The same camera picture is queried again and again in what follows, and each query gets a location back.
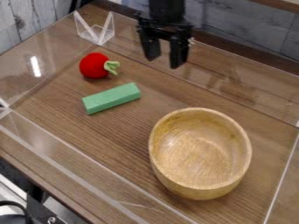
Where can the black metal bracket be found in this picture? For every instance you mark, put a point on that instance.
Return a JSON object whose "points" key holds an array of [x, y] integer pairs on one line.
{"points": [[40, 214]]}

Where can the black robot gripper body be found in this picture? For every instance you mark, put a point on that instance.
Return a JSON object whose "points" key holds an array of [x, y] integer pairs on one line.
{"points": [[163, 24]]}

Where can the clear acrylic tray enclosure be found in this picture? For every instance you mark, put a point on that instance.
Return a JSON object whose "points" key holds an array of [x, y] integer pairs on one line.
{"points": [[88, 159]]}

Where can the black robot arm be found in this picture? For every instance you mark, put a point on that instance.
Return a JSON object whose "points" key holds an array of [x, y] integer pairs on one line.
{"points": [[163, 6]]}

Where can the green rectangular block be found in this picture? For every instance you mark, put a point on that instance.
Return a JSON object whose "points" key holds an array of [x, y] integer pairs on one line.
{"points": [[111, 98]]}

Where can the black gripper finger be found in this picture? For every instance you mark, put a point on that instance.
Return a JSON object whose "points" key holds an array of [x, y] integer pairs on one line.
{"points": [[149, 44], [179, 45]]}

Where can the wooden bowl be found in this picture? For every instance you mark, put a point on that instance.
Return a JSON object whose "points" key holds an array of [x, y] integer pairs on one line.
{"points": [[200, 153]]}

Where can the red plush fruit green leaf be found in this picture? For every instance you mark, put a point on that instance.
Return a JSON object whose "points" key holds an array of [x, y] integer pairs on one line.
{"points": [[97, 66]]}

